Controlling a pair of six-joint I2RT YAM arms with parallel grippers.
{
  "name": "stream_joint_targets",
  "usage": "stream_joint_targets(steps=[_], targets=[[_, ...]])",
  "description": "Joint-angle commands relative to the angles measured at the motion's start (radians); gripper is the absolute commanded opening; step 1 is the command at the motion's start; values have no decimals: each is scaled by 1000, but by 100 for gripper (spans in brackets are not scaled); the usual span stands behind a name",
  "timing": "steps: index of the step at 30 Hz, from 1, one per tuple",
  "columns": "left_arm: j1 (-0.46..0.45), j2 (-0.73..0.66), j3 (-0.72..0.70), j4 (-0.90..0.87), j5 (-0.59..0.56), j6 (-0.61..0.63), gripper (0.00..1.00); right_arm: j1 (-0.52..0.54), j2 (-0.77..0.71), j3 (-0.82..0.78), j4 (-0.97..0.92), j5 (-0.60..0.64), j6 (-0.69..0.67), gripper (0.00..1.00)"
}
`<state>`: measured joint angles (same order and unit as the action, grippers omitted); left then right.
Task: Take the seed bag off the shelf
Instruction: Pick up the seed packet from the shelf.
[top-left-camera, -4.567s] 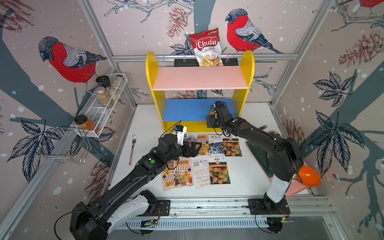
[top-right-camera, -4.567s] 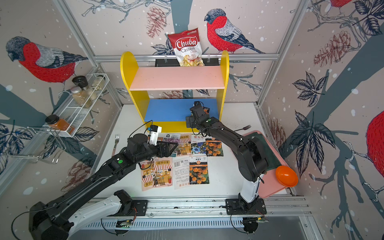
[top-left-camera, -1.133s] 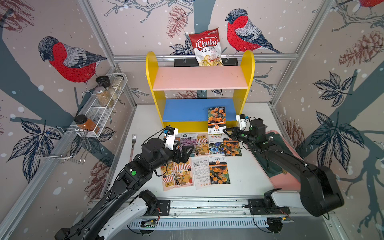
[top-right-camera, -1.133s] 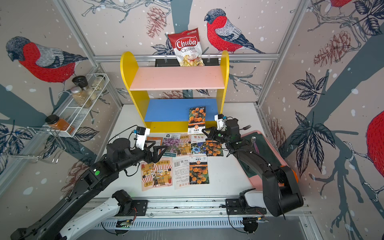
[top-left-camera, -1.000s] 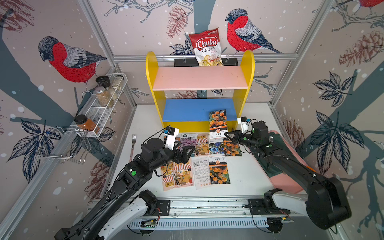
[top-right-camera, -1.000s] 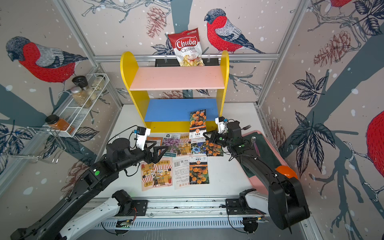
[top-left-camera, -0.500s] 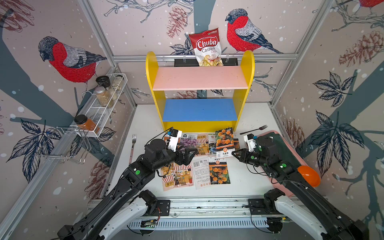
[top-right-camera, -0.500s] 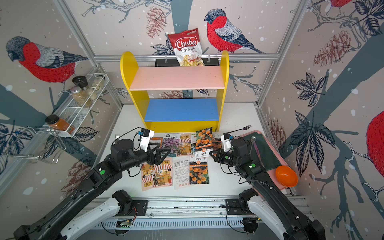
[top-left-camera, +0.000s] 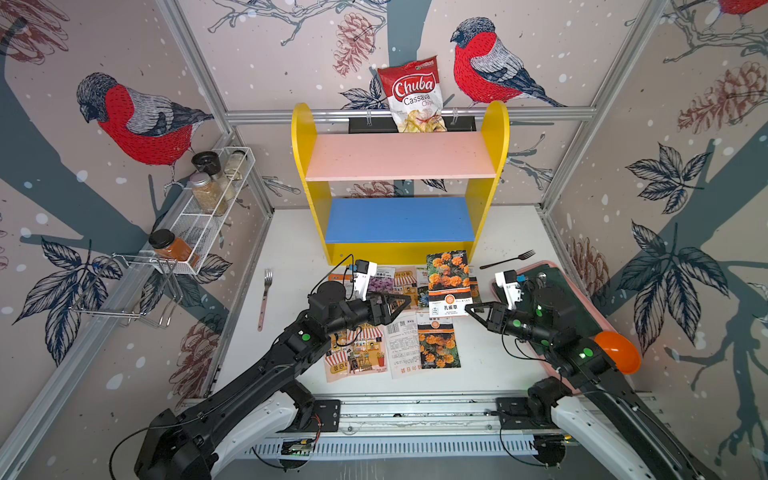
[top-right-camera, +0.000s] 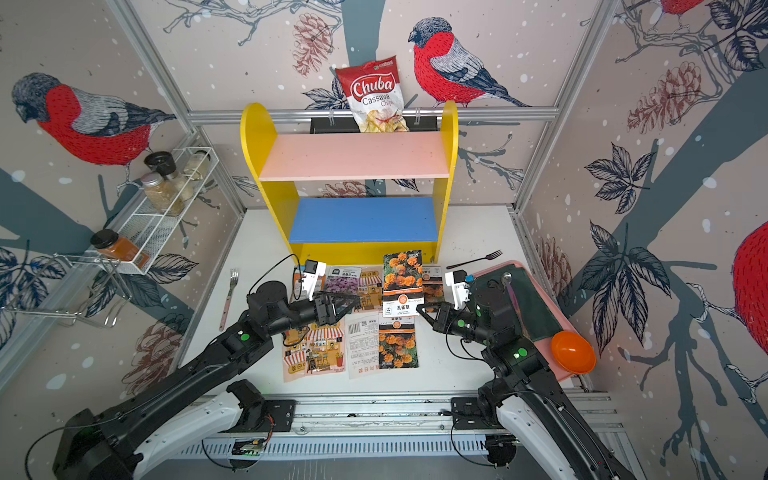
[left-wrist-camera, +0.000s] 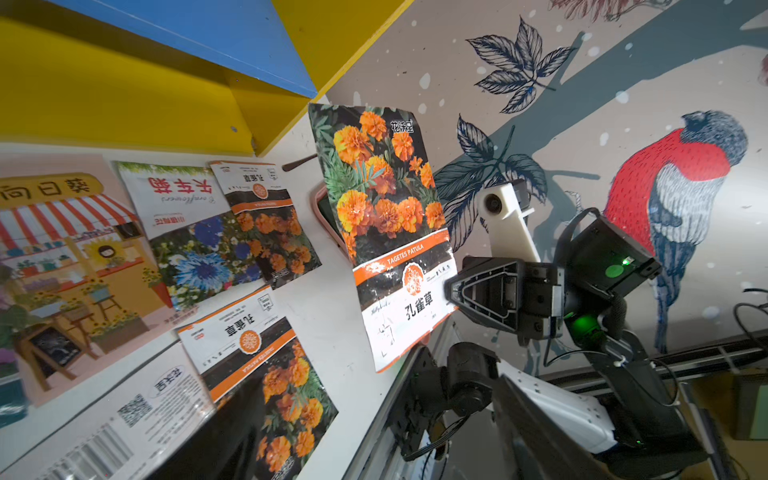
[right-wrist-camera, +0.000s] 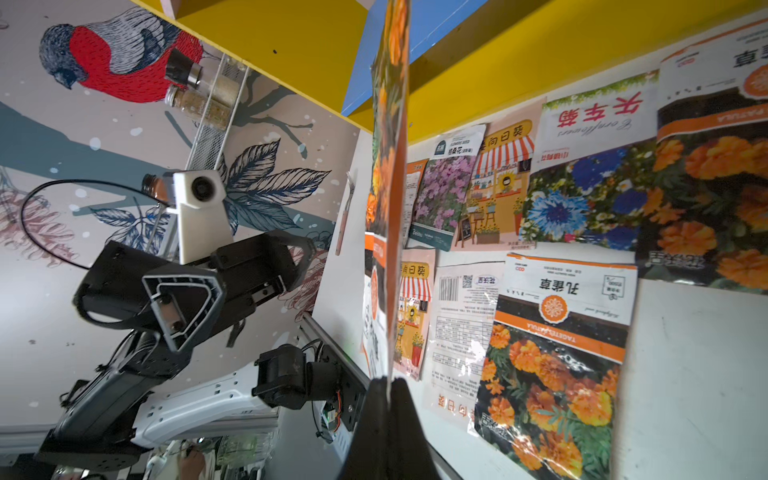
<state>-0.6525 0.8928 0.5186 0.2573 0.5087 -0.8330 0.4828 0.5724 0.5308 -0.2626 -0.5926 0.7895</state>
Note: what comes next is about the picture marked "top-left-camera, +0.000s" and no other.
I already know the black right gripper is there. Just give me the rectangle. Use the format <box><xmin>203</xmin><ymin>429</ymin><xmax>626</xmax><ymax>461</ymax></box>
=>
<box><xmin>464</xmin><ymin>302</ymin><xmax>556</xmax><ymax>350</ymax></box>

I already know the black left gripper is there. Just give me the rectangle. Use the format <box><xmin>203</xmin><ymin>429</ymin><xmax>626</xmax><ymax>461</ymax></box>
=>
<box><xmin>324</xmin><ymin>289</ymin><xmax>410</xmax><ymax>338</ymax></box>

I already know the white text seed bag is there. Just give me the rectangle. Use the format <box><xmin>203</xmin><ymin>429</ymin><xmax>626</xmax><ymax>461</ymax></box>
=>
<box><xmin>386</xmin><ymin>311</ymin><xmax>421</xmax><ymax>379</ymax></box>

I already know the market stall seed bag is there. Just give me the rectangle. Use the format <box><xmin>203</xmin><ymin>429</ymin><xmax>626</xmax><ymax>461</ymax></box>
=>
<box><xmin>394</xmin><ymin>266</ymin><xmax>419</xmax><ymax>309</ymax></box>

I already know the purple flower seed bag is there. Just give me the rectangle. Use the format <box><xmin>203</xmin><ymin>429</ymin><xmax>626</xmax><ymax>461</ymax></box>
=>
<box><xmin>368</xmin><ymin>265</ymin><xmax>396</xmax><ymax>293</ymax></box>

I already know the orange flower seed bag top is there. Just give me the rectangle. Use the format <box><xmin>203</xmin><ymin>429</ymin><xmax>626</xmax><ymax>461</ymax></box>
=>
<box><xmin>469</xmin><ymin>277</ymin><xmax>482</xmax><ymax>303</ymax></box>

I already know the blue flower seed bag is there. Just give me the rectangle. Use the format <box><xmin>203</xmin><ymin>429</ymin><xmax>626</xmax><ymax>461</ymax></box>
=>
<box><xmin>416</xmin><ymin>267</ymin><xmax>429</xmax><ymax>308</ymax></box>

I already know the hidden orange flower seed bag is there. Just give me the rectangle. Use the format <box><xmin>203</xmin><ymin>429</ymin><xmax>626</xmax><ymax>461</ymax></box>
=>
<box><xmin>416</xmin><ymin>312</ymin><xmax>461</xmax><ymax>370</ymax></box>

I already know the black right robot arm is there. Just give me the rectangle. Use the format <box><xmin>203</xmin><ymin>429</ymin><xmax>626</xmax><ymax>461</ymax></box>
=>
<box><xmin>465</xmin><ymin>283</ymin><xmax>717</xmax><ymax>479</ymax></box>

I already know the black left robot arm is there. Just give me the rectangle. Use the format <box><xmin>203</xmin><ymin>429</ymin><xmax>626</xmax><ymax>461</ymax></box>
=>
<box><xmin>134</xmin><ymin>281</ymin><xmax>411</xmax><ymax>479</ymax></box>

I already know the yellow two-tier shelf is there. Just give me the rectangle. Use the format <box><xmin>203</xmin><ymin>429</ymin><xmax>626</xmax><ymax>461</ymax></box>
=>
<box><xmin>291</xmin><ymin>100</ymin><xmax>513</xmax><ymax>270</ymax></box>

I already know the red Chuba chips bag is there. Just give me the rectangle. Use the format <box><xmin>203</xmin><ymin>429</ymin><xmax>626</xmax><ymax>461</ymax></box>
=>
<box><xmin>377</xmin><ymin>56</ymin><xmax>446</xmax><ymax>133</ymax></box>

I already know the pink tray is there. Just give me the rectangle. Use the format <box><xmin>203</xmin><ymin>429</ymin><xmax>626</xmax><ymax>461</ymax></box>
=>
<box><xmin>497</xmin><ymin>261</ymin><xmax>612</xmax><ymax>395</ymax></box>

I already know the black plastic fork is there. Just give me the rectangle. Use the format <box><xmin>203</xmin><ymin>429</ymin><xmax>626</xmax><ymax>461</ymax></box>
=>
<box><xmin>479</xmin><ymin>250</ymin><xmax>536</xmax><ymax>270</ymax></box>

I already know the clear spice jar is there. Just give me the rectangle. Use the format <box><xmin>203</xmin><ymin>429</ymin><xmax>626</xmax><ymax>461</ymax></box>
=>
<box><xmin>224</xmin><ymin>149</ymin><xmax>248</xmax><ymax>182</ymax></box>

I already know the silver lid spice jar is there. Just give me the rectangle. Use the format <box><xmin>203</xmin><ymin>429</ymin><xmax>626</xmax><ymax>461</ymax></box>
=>
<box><xmin>189</xmin><ymin>172</ymin><xmax>228</xmax><ymax>217</ymax></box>

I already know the black lid spice jar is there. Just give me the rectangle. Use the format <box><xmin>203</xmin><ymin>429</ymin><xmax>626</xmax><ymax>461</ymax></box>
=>
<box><xmin>191</xmin><ymin>151</ymin><xmax>235</xmax><ymax>201</ymax></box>

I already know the orange sauce jar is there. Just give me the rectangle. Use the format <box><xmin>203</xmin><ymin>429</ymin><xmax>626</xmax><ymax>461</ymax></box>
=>
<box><xmin>148</xmin><ymin>229</ymin><xmax>199</xmax><ymax>267</ymax></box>

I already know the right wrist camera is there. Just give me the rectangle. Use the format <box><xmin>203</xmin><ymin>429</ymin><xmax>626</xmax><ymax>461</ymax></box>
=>
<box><xmin>494</xmin><ymin>270</ymin><xmax>522</xmax><ymax>311</ymax></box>

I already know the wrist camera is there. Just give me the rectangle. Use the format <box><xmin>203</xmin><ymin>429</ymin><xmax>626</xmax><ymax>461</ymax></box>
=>
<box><xmin>352</xmin><ymin>260</ymin><xmax>378</xmax><ymax>300</ymax></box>
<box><xmin>494</xmin><ymin>270</ymin><xmax>522</xmax><ymax>311</ymax></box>

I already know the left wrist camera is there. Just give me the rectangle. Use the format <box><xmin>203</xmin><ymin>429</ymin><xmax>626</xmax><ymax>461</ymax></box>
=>
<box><xmin>352</xmin><ymin>260</ymin><xmax>378</xmax><ymax>300</ymax></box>

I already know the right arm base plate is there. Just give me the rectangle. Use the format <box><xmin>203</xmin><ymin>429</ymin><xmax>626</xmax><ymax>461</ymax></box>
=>
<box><xmin>496</xmin><ymin>395</ymin><xmax>571</xmax><ymax>430</ymax></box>

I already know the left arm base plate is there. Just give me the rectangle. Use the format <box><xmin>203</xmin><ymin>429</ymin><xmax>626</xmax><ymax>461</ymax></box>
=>
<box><xmin>289</xmin><ymin>399</ymin><xmax>341</xmax><ymax>433</ymax></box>

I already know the silver fork pink handle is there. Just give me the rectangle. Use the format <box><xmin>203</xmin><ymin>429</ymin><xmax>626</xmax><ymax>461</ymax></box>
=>
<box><xmin>257</xmin><ymin>269</ymin><xmax>273</xmax><ymax>332</ymax></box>

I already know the black wall bracket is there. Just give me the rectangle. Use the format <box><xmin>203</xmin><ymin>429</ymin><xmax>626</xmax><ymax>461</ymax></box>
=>
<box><xmin>348</xmin><ymin>116</ymin><xmax>477</xmax><ymax>134</ymax></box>

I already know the white wire spice rack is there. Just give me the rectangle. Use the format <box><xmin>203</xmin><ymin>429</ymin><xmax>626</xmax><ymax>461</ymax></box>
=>
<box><xmin>142</xmin><ymin>146</ymin><xmax>254</xmax><ymax>279</ymax></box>

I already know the chrome wire hook rack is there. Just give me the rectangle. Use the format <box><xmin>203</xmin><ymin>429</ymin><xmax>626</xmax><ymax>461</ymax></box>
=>
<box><xmin>67</xmin><ymin>251</ymin><xmax>184</xmax><ymax>329</ymax></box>

